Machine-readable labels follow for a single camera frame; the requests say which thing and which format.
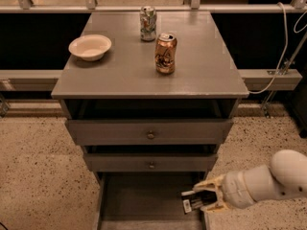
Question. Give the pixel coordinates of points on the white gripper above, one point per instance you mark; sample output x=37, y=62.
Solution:
x=234, y=189

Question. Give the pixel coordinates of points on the grey middle drawer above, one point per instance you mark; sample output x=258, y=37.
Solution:
x=109, y=162

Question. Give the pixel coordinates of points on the green white soda can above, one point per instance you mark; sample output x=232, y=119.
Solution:
x=148, y=23

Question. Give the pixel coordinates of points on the grey wooden drawer cabinet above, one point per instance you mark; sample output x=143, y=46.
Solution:
x=152, y=103

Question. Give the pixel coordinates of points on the round top drawer knob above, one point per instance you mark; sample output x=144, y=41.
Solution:
x=150, y=134

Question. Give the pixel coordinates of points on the round drawer knob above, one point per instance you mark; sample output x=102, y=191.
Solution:
x=150, y=134
x=152, y=165

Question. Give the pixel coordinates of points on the white bowl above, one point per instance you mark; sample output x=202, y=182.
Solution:
x=90, y=47

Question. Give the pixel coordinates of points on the metal railing frame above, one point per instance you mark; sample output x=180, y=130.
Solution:
x=22, y=59

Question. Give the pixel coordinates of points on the round middle drawer knob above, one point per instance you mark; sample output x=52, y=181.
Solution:
x=152, y=165

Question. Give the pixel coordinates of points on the grey open bottom drawer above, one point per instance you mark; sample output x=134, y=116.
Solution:
x=146, y=201

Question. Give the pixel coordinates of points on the grey top drawer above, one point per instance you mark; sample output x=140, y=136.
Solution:
x=134, y=132

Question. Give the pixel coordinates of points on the orange soda can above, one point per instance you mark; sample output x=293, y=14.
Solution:
x=165, y=53

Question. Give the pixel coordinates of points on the metal stand leg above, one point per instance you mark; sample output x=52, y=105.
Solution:
x=266, y=103

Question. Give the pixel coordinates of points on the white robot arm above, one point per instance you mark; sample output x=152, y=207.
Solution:
x=284, y=178

